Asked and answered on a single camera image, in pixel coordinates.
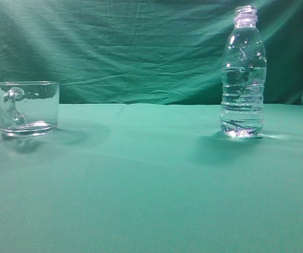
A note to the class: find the clear plastic water bottle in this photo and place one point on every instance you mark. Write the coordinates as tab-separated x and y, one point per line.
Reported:
244	71

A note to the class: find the green table cloth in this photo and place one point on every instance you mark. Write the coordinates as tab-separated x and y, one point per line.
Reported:
153	178

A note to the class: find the green backdrop cloth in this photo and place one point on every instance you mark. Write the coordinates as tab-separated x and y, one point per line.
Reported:
159	52

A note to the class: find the clear glass mug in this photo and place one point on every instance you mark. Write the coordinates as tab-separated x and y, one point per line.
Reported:
29	108

